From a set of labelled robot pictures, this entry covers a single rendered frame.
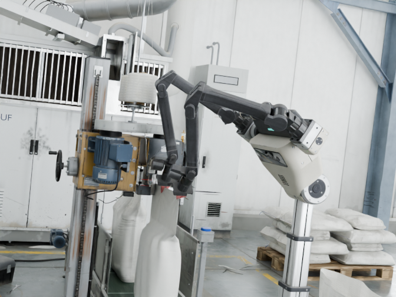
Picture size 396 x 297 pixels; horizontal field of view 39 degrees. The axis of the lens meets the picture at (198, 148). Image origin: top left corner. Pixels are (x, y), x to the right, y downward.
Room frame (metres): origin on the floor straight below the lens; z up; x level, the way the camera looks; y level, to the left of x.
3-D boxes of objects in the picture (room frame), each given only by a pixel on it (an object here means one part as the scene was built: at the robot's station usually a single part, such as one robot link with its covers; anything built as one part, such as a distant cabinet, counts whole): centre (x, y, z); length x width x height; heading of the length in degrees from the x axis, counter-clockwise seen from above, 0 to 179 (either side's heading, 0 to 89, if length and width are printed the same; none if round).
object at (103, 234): (3.70, 0.62, 0.53); 1.05 x 0.02 x 0.41; 20
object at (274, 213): (6.10, -1.14, 0.56); 0.66 x 0.43 x 0.15; 107
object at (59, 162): (3.11, 0.76, 1.13); 0.18 x 0.11 x 0.18; 20
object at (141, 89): (3.04, 0.34, 1.61); 0.17 x 0.17 x 0.17
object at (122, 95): (3.29, 0.42, 1.61); 0.15 x 0.14 x 0.17; 20
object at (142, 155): (3.28, 0.34, 1.26); 0.22 x 0.05 x 0.16; 20
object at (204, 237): (3.22, -0.10, 0.81); 0.08 x 0.08 x 0.06; 20
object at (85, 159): (3.22, 0.52, 1.18); 0.34 x 0.25 x 0.31; 110
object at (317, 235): (5.91, -1.17, 0.44); 0.66 x 0.42 x 0.14; 14
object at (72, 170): (3.14, 0.69, 1.14); 0.11 x 0.06 x 0.11; 20
